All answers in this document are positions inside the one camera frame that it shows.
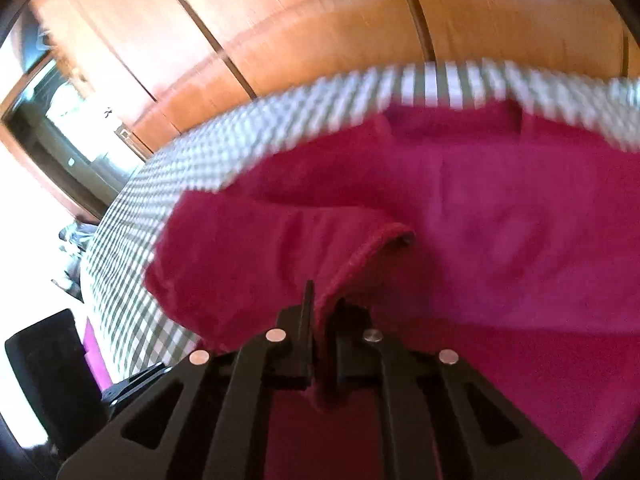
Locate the dark cloth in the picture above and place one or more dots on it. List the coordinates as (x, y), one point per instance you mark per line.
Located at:
(75, 260)

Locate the green checked bed sheet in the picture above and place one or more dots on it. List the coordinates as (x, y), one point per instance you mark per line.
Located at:
(150, 200)

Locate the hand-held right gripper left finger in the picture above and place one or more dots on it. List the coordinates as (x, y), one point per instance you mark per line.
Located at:
(300, 345)

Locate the red sweater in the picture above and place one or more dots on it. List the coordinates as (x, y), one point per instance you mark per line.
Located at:
(450, 210)

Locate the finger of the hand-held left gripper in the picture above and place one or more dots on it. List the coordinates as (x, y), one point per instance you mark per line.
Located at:
(130, 385)

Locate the wooden wardrobe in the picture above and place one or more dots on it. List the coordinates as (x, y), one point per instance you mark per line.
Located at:
(300, 35)

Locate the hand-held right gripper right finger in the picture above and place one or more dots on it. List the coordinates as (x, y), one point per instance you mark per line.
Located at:
(350, 350)

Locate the green checked pillow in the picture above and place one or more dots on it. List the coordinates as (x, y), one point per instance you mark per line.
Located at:
(575, 105)

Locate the wall mirror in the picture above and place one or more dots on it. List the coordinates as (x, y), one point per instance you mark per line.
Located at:
(60, 130)

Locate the pink bed skirt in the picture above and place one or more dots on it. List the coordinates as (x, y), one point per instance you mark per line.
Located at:
(95, 355)

